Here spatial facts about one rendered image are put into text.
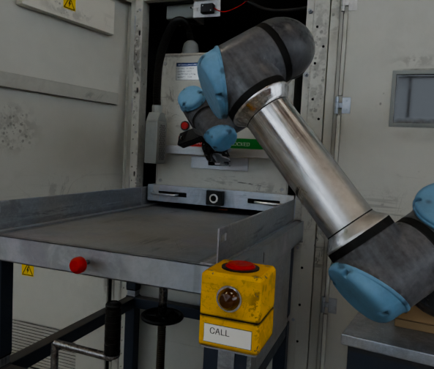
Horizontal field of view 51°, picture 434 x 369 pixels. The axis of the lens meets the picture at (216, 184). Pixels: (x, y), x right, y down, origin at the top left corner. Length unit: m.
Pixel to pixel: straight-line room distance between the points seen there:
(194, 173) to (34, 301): 0.85
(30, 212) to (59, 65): 0.51
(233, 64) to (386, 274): 0.41
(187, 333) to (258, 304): 1.12
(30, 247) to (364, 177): 0.93
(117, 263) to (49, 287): 1.04
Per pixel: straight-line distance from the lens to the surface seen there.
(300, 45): 0.84
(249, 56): 0.80
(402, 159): 1.42
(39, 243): 1.04
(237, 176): 1.56
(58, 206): 1.31
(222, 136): 1.16
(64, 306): 1.93
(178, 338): 1.71
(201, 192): 1.60
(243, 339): 0.60
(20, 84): 1.42
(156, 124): 1.56
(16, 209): 1.20
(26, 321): 2.07
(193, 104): 1.22
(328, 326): 1.52
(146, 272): 0.90
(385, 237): 0.73
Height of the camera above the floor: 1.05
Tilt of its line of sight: 4 degrees down
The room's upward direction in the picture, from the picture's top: 3 degrees clockwise
